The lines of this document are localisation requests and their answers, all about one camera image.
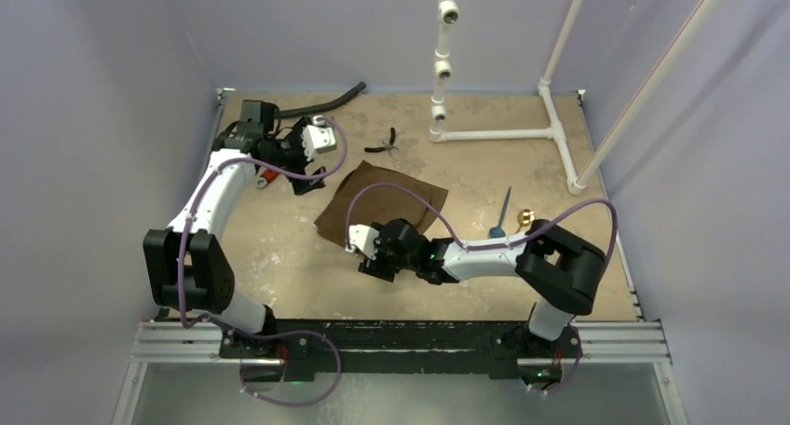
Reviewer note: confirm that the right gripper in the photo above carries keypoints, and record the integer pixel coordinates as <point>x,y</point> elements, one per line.
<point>373,259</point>

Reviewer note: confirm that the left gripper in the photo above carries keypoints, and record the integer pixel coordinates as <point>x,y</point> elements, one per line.
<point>295,138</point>

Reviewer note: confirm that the brown cloth napkin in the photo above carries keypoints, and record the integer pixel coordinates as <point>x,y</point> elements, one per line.
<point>381,195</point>

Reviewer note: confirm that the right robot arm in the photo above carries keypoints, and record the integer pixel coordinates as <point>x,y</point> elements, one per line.
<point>562,268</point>

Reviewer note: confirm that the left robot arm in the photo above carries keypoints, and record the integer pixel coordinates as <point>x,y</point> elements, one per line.
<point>187,268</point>

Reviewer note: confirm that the blue spoon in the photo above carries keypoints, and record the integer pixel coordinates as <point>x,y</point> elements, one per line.
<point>497,231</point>

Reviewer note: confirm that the black pliers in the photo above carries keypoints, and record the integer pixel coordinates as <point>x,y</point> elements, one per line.
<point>386,146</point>

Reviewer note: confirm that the red handled adjustable wrench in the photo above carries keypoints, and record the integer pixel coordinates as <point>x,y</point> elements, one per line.
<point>265,178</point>

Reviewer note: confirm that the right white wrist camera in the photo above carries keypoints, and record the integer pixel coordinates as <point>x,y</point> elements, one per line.
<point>361,240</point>

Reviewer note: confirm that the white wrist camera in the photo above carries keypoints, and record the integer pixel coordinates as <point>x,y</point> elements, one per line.
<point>317,136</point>
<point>361,240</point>

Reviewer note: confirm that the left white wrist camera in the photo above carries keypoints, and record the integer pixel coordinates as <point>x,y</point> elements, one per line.
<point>317,136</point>

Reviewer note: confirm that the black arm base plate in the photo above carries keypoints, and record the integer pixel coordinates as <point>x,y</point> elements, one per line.
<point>497,349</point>

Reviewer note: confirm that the aluminium frame rail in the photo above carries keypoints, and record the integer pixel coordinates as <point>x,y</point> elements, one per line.
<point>623,377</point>

